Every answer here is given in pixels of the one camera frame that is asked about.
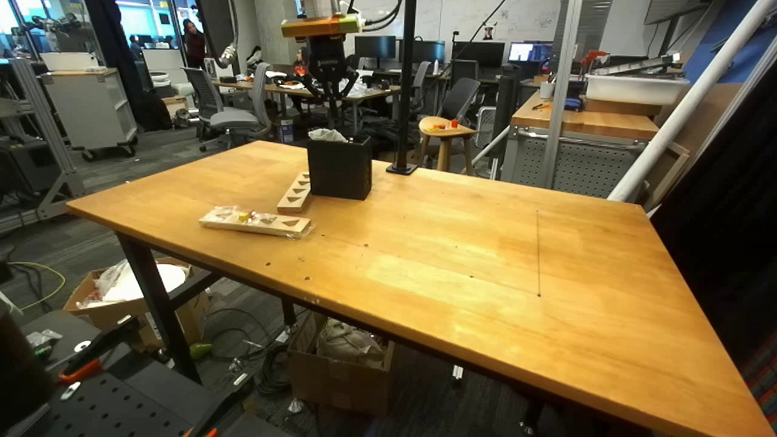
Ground round wooden stool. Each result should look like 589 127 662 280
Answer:
419 116 477 169

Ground grey office chair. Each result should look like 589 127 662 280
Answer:
186 67 272 145

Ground red yellow triangle piece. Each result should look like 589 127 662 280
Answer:
237 212 254 224

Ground black box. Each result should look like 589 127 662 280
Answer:
307 139 373 199

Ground cardboard box with white bag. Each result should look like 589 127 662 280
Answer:
64 258 210 353

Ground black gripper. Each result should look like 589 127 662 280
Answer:
302 36 358 107

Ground wooden puzzle board with triangle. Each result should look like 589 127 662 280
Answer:
199 206 311 237

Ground white diagonal pole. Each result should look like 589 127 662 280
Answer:
607 0 774 202

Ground cardboard box under table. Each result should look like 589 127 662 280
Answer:
290 313 396 415

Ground plain wooden puzzle board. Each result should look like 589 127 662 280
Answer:
278 172 311 214

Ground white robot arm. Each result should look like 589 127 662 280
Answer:
294 0 356 107

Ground white towel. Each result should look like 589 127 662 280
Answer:
308 129 351 144

